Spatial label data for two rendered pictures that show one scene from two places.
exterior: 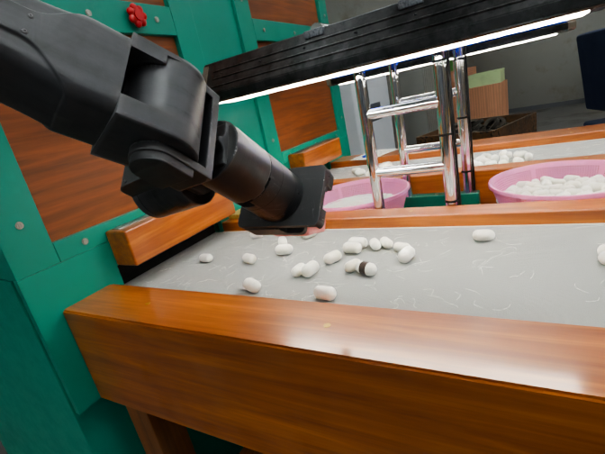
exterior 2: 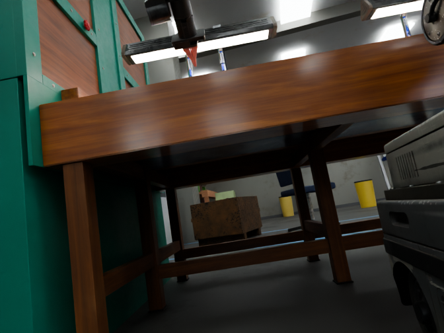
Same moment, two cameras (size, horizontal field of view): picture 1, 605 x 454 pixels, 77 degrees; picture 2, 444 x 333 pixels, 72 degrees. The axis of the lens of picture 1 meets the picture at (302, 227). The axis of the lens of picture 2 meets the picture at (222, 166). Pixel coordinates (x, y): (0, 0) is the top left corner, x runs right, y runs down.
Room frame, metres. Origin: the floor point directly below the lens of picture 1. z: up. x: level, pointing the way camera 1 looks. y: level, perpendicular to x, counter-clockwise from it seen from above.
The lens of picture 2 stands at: (-0.37, 0.41, 0.37)
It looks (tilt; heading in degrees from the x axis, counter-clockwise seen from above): 9 degrees up; 330
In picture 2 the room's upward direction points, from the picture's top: 9 degrees counter-clockwise
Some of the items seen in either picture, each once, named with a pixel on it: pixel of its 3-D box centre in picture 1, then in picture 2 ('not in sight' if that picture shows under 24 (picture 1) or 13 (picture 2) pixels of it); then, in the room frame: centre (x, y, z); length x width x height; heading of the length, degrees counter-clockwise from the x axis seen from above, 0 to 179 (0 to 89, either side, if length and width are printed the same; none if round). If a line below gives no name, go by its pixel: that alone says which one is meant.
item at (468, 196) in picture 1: (436, 118); not in sight; (1.03, -0.41, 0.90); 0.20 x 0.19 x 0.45; 58
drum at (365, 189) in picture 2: not in sight; (365, 193); (4.08, -5.62, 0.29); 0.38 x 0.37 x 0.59; 50
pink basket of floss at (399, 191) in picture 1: (358, 209); not in sight; (0.96, -0.15, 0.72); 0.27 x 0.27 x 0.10
